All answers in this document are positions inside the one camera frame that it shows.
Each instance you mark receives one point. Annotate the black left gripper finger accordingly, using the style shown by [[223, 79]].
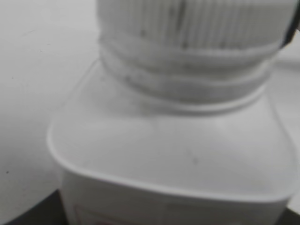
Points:
[[50, 211]]

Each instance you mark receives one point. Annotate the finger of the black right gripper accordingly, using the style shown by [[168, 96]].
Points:
[[292, 29]]

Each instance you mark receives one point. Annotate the white bottle cap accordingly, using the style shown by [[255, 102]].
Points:
[[201, 24]]

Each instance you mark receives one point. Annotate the white yili changqing yogurt bottle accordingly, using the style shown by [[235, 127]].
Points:
[[150, 137]]

